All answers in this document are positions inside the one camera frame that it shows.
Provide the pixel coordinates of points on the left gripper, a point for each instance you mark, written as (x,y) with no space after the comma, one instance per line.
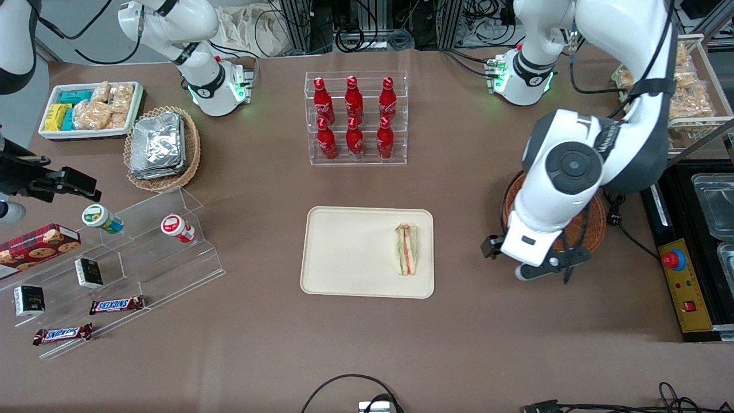
(489,246)

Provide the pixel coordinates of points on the triangular sandwich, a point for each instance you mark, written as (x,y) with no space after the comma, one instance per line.
(407,249)

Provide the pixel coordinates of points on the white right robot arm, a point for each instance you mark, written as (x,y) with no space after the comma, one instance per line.
(200,74)

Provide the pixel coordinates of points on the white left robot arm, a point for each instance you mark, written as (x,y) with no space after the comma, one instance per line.
(573,166)

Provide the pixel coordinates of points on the white rectangular snack tray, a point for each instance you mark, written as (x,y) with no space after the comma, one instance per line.
(86,133)

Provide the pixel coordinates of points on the round brown wicker basket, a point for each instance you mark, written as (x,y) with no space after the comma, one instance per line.
(593,223)

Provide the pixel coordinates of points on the oval light wicker basket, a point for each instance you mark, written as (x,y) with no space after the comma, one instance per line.
(192,155)

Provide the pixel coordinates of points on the beige plastic tray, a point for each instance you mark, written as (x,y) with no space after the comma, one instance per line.
(344,252)

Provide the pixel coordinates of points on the green lid yogurt cup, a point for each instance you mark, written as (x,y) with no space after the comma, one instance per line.
(100,218)

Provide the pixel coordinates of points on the yellow snack packet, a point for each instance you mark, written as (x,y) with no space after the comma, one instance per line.
(56,117)

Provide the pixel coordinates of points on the teal snack packet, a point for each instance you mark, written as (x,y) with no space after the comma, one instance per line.
(75,96)
(68,120)

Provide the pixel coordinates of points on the clear bag of rice crackers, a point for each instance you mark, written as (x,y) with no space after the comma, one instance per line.
(121,97)
(118,120)
(101,92)
(92,115)

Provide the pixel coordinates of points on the red tartan cookie box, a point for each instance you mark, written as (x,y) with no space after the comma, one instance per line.
(34,249)

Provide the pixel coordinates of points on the stack of silver foil packs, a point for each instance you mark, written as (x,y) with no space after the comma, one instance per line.
(157,146)

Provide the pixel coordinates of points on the small black box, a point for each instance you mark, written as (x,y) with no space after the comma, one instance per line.
(28,300)
(89,273)

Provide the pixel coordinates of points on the red lid yogurt cup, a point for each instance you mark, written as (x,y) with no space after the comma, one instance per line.
(175,226)

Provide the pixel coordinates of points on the clear acrylic stepped shelf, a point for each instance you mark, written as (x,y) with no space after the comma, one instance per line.
(166,269)

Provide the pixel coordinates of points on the brown snickers bar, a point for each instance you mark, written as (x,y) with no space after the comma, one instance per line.
(117,305)
(63,334)

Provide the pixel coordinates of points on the red cola bottle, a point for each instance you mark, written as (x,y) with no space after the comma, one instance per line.
(355,142)
(385,142)
(323,103)
(388,100)
(327,143)
(354,100)

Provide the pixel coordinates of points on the clear acrylic bottle rack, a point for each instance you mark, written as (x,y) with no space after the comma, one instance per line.
(367,162)

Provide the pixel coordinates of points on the red emergency stop button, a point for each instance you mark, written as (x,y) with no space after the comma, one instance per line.
(674,260)

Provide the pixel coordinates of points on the black appliance with yellow panel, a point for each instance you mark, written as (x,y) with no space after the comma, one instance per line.
(682,229)

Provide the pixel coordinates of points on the bagged brown snack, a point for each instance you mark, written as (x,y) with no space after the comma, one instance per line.
(682,54)
(626,79)
(691,106)
(628,103)
(687,81)

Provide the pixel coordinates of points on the small silver device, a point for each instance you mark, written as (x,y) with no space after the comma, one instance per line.
(375,407)

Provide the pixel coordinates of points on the large clear glass container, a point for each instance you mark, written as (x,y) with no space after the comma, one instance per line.
(717,206)

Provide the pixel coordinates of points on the white cloth bag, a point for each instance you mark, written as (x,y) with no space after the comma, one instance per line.
(252,31)

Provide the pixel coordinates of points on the small clear glass container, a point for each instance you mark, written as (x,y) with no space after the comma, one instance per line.
(727,261)

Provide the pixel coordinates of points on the grey metal bar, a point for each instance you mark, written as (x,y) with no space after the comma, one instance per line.
(702,136)

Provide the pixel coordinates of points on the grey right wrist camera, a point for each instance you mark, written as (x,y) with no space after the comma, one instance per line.
(10,211)

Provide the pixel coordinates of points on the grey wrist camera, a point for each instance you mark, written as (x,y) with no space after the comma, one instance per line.
(550,265)
(10,211)

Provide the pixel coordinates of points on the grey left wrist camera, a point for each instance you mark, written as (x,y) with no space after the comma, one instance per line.
(550,265)

